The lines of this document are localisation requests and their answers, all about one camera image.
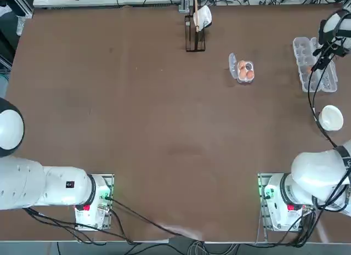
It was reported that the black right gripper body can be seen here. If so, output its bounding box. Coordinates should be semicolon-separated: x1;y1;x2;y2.
325;38;348;58

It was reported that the transparent twelve-slot egg tray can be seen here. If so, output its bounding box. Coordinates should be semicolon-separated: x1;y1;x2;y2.
292;36;338;93

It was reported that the white four-slot egg tray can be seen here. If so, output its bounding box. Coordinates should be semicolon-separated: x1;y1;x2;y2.
228;52;256;84

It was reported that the white round bowl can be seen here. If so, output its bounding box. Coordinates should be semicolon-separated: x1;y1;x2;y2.
318;105;344;132

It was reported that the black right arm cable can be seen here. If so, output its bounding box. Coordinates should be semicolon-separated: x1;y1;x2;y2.
306;56;341;151

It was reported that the black wire rack wooden bar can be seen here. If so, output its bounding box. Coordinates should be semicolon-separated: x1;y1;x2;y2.
184;0;207;53

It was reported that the black base cable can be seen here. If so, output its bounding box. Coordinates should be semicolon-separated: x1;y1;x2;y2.
105;194;205;243

